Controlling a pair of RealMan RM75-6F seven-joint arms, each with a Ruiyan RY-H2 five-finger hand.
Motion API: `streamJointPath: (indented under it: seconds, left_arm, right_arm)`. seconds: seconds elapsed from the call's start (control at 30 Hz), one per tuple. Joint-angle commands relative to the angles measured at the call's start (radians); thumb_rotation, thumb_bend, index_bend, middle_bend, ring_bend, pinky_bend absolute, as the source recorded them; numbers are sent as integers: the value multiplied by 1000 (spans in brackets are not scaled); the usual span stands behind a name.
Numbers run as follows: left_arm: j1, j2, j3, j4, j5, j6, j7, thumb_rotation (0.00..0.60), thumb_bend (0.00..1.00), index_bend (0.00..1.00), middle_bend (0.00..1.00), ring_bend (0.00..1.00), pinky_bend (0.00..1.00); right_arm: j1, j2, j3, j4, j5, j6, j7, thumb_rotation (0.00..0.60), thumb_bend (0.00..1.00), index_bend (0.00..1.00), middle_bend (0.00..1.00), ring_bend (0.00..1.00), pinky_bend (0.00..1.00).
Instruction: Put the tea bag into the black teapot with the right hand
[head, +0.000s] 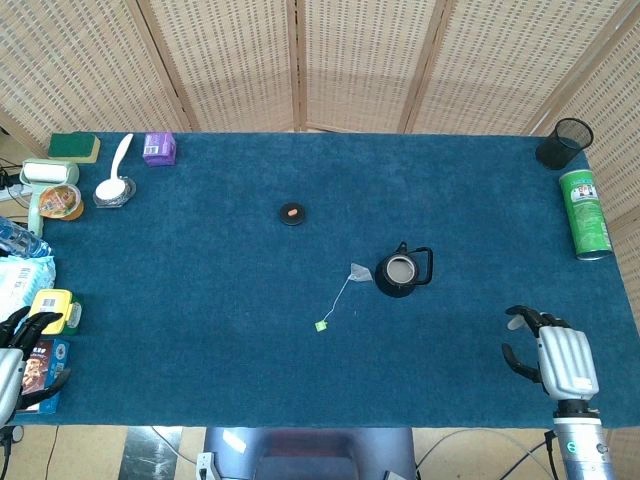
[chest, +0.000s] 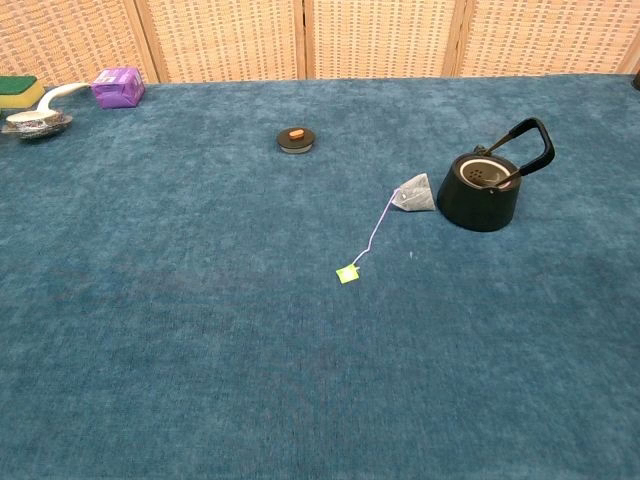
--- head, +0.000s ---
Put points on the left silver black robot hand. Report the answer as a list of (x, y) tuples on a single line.
[(10, 370)]

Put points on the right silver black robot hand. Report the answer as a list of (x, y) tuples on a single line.
[(565, 357)]

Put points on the tea bag with green tag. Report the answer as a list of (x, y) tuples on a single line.
[(361, 273)]

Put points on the black teapot lid orange knob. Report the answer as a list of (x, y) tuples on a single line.
[(292, 214)]

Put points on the blue brown cookie box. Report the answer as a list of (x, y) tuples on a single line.
[(47, 362)]

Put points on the black caster wheel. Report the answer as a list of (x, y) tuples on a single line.
[(12, 434)]

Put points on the yellow lid container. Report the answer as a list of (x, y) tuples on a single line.
[(47, 302)]

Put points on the white blue wet wipes pack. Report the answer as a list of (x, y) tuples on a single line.
[(20, 282)]

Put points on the clear water bottle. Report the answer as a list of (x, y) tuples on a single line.
[(20, 240)]

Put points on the green chips can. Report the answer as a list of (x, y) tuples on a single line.
[(585, 215)]

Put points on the orange snack cup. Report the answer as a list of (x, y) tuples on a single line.
[(60, 201)]

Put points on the white power strip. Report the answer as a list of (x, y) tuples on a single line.
[(11, 191)]

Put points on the light green lint roller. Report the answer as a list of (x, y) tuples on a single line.
[(47, 173)]

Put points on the blue fuzzy table cloth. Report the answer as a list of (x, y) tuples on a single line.
[(200, 300)]

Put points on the white plastic spoon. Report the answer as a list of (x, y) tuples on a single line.
[(112, 187)]

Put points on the black mesh pen holder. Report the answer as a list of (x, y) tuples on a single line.
[(565, 145)]

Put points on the small patterned dish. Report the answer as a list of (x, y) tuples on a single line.
[(129, 192)]

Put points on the green yellow sponge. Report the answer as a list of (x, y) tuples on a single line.
[(72, 145)]

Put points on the purple box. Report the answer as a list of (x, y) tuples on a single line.
[(159, 150)]

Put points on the grey robot torso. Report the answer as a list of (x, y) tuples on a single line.
[(310, 455)]

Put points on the woven bamboo folding screen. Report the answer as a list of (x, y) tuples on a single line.
[(350, 60)]

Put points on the white bracket on torso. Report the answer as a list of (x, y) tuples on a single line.
[(204, 465)]

